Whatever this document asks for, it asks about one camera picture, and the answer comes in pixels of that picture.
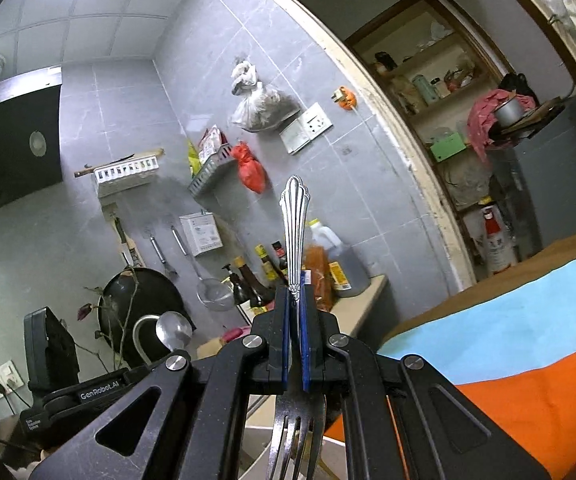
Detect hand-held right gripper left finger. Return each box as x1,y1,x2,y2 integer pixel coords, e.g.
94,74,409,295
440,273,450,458
28,286,293,480

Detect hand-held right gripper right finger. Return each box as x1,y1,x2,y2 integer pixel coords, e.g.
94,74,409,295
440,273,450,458
298,284,555,480

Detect silver fork with ornate handle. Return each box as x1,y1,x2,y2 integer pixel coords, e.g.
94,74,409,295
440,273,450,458
267,176,319,480

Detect yellow sponge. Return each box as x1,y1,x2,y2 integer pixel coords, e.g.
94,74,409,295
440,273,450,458
198,337,233,358

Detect bare twig branch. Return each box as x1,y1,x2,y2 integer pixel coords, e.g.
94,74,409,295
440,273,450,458
75,265,141,371

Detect chrome faucet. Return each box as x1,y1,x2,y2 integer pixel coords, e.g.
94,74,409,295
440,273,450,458
132,314,161,367

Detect striped colourful cloth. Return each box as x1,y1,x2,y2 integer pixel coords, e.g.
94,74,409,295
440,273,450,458
325,220,576,480

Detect metal mesh skimmer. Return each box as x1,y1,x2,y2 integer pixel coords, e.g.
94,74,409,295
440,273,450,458
170,225,236,311

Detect black wok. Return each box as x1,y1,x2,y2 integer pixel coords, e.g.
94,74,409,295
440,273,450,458
96,267,185,366

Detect dark pump bottle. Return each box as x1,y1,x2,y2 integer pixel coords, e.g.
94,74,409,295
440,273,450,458
222,262,263,306

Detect soy sauce bottle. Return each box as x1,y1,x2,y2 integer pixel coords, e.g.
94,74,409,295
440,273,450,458
233,257,276,306

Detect hanging metal utensil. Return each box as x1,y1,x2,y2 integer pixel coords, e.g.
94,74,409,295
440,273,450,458
144,230,176,281

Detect large oil jug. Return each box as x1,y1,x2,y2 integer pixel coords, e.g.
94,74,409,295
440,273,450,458
308,218,371,297

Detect dark sauce bottle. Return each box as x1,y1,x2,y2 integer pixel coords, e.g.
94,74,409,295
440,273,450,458
254,245,276,281

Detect red label sauce bottle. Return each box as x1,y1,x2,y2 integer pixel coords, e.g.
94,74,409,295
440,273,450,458
272,241,289,281

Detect white hanging box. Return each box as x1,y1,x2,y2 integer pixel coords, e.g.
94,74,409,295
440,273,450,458
179,211,223,257

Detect red and white bottle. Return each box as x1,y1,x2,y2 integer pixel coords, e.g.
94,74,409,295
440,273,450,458
478,205,516,276

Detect black range hood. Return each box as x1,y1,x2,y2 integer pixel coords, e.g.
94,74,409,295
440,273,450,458
0,67,63,226

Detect red plastic bag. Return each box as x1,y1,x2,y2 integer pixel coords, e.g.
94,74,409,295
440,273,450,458
231,141,267,194

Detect seasoning packets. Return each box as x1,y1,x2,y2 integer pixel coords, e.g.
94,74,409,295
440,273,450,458
188,127,225,176

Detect grey cabinet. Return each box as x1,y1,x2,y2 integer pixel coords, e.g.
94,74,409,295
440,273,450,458
488,97,576,263

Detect green box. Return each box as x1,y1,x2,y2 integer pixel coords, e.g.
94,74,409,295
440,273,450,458
429,132,468,163

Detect pink cloth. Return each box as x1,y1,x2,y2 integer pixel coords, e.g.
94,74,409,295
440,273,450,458
467,89,536,163

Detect clear bag of dried goods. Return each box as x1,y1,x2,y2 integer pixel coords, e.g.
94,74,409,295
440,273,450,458
230,55,301,133

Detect metal pot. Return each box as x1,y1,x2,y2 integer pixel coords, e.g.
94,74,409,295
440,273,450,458
493,97,525,128

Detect green cup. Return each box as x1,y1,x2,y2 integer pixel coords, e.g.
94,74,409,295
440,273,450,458
412,75,439,106

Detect black bag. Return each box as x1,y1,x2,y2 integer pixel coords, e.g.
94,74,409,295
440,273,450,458
498,72,539,106

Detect wooden shelf unit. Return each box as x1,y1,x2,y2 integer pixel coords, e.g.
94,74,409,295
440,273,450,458
345,0,514,226

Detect wall socket with plug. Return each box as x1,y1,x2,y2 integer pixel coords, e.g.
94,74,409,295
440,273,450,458
0,359,23,401

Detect white wall basket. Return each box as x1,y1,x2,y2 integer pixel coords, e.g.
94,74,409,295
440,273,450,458
92,156,160,198

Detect wooden handled knife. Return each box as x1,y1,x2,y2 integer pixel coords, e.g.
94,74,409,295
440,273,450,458
74,148,165,178

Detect grey wall rack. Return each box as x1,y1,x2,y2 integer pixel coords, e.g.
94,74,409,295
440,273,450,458
188,145,233,196

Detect wooden door frame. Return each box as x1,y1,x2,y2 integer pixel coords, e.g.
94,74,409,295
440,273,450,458
248,0,576,291

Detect white wall switch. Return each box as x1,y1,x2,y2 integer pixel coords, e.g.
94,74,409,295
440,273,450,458
280,119,313,155

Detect white wall socket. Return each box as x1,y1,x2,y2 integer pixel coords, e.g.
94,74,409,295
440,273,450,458
300,102,333,138

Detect orange wall hook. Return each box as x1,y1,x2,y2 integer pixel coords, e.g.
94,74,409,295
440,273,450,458
332,86,357,111

